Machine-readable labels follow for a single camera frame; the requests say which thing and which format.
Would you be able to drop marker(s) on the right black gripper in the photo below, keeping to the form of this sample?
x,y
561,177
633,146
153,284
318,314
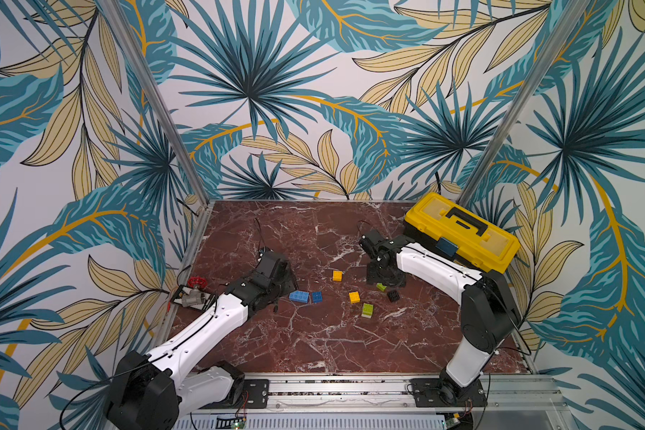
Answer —
x,y
382,266

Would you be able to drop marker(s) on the yellow black toolbox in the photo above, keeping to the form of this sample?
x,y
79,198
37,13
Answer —
x,y
443,226

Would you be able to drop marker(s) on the long light blue lego brick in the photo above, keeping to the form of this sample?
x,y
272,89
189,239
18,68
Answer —
x,y
299,296

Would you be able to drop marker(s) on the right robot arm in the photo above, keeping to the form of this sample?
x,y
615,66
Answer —
x,y
488,314

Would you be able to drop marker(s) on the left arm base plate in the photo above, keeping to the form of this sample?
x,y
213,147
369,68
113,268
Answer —
x,y
252,393

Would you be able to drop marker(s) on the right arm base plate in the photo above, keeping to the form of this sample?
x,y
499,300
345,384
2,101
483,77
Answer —
x,y
443,393

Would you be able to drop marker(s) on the black lego brick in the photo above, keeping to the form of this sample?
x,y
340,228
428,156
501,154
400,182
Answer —
x,y
393,296

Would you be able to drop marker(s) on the small dark blue lego brick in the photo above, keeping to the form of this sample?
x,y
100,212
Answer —
x,y
316,296

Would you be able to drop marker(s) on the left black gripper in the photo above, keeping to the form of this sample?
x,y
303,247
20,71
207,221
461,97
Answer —
x,y
289,280

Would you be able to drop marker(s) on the red emergency stop button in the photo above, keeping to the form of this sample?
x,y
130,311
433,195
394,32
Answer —
x,y
197,284

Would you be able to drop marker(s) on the aluminium front rail frame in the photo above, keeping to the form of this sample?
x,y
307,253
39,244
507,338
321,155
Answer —
x,y
382,401

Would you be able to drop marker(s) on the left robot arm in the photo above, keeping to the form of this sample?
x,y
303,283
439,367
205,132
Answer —
x,y
155,389

